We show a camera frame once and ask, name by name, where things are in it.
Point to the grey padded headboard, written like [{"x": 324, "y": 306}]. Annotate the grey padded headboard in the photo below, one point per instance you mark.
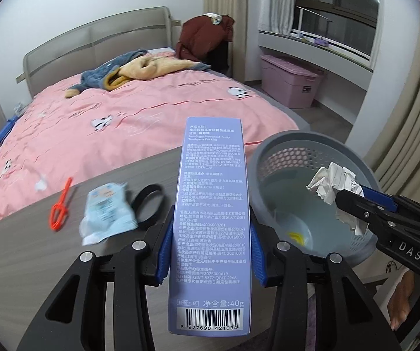
[{"x": 85, "y": 40}]

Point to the grey perforated plastic basket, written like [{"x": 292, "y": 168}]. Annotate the grey perforated plastic basket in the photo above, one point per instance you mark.
[{"x": 290, "y": 204}]

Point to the light blue packet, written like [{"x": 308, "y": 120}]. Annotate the light blue packet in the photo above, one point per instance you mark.
[{"x": 107, "y": 212}]

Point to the blue fleece robe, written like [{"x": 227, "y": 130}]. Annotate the blue fleece robe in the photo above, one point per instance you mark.
[{"x": 103, "y": 71}]

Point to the white window sill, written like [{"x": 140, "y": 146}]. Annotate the white window sill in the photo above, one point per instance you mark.
[{"x": 305, "y": 49}]

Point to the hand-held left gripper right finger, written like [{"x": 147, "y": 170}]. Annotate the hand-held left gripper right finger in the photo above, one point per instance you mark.
[{"x": 257, "y": 256}]

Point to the small purple item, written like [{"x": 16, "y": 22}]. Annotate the small purple item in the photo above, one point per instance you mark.
[{"x": 321, "y": 42}]

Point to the white sheer curtain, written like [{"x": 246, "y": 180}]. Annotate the white sheer curtain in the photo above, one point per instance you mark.
[{"x": 268, "y": 0}]

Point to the purple cardboard box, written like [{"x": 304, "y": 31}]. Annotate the purple cardboard box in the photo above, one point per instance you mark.
[{"x": 210, "y": 226}]

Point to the brown jacket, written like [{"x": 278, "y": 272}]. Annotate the brown jacket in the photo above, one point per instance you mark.
[{"x": 202, "y": 33}]

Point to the dark window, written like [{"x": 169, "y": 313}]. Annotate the dark window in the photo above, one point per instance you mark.
[{"x": 338, "y": 3}]

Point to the blue plastic tool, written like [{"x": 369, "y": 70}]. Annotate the blue plastic tool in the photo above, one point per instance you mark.
[{"x": 5, "y": 129}]

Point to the person's right hand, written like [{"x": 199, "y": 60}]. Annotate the person's right hand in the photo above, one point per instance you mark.
[{"x": 402, "y": 299}]

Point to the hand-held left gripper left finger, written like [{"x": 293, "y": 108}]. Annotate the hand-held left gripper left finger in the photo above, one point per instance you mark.
[{"x": 164, "y": 252}]

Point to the yellow rimmed clear lid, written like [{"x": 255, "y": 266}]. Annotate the yellow rimmed clear lid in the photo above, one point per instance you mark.
[{"x": 297, "y": 237}]

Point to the black chair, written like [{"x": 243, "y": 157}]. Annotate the black chair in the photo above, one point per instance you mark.
[{"x": 219, "y": 56}]

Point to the pink bed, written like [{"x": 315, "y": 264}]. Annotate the pink bed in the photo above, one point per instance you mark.
[{"x": 122, "y": 124}]

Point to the red plastic scoop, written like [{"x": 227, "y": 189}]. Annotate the red plastic scoop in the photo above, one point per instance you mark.
[{"x": 65, "y": 191}]

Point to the white paper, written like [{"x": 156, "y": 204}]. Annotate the white paper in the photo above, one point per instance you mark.
[{"x": 332, "y": 182}]

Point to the black elastic band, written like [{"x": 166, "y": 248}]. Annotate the black elastic band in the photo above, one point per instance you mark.
[{"x": 154, "y": 187}]

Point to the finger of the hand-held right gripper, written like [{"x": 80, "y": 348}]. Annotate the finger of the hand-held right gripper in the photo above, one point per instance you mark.
[
  {"x": 378, "y": 199},
  {"x": 360, "y": 208}
]

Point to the white headwear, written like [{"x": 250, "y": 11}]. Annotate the white headwear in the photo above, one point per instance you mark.
[{"x": 214, "y": 19}]

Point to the pink storage box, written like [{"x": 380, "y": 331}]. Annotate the pink storage box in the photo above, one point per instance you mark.
[{"x": 290, "y": 84}]

